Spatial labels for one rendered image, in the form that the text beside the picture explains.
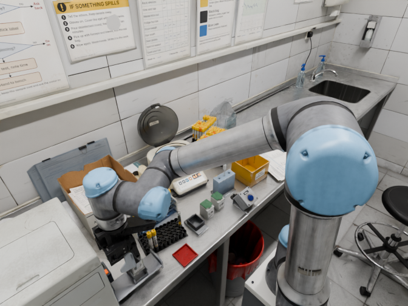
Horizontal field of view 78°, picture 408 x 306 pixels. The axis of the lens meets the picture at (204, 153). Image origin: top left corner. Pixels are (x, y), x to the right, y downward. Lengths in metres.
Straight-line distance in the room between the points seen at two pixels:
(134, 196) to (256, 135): 0.29
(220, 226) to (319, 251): 0.61
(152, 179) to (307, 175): 0.36
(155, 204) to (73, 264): 0.25
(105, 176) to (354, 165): 0.48
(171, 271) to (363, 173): 0.75
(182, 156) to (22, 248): 0.45
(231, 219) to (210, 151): 0.58
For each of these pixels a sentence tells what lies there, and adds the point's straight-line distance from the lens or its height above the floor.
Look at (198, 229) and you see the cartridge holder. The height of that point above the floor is 0.89.
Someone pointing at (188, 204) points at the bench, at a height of 0.88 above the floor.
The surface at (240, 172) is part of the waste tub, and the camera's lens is 1.24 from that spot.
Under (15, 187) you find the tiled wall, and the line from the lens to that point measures 1.28.
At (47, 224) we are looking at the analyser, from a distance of 0.82.
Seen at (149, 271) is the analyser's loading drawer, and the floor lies 0.92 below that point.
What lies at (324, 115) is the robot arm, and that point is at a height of 1.54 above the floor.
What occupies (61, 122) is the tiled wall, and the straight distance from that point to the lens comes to 1.20.
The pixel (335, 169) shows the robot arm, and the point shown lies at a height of 1.51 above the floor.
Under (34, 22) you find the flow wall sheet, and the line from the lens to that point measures 1.09.
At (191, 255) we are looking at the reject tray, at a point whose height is 0.88.
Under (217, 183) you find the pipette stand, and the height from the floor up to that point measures 0.96.
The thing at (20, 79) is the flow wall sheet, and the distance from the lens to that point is 1.11.
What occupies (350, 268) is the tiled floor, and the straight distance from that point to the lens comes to 2.23.
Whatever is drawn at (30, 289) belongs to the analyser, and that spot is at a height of 1.18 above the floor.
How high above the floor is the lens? 1.72
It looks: 36 degrees down
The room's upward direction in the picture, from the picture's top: 1 degrees counter-clockwise
